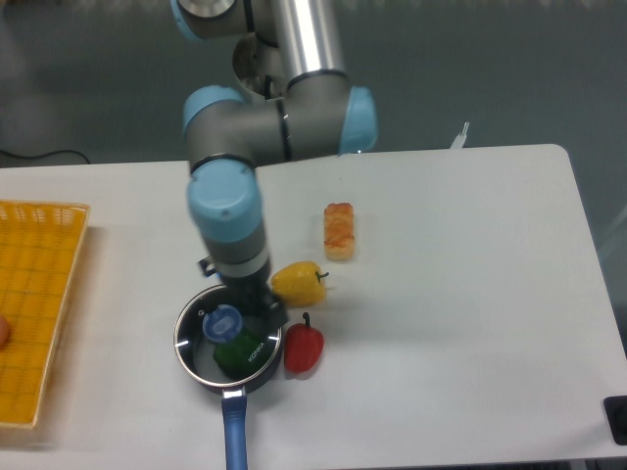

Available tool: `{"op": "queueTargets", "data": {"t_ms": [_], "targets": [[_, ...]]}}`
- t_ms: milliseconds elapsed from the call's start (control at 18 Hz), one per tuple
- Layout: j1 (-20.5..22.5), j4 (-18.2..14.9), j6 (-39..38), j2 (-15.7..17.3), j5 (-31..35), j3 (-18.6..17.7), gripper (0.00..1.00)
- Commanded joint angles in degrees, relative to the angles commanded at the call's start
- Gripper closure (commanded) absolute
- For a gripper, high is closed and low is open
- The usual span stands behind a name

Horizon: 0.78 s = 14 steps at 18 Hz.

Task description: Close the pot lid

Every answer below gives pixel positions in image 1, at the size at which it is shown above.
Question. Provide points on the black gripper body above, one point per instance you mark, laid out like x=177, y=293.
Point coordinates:
x=252, y=291

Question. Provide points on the glass pot lid blue knob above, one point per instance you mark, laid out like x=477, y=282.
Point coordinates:
x=223, y=323

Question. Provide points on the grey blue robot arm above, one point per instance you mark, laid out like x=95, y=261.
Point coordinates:
x=307, y=109

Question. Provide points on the yellow bell pepper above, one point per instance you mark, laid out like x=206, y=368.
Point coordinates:
x=300, y=284

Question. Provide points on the red bell pepper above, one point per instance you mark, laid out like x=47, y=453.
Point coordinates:
x=303, y=346

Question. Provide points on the green bell pepper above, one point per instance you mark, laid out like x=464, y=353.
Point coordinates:
x=241, y=357

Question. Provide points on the orange bread loaf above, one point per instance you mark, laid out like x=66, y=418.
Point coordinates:
x=339, y=231

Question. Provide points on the yellow woven basket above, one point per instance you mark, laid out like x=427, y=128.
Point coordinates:
x=40, y=248

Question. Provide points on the orange round object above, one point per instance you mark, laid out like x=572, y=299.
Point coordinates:
x=5, y=331

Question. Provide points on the black device at table edge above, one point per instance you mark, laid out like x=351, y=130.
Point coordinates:
x=616, y=413

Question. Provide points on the white table bracket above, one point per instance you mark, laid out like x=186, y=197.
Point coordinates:
x=460, y=139

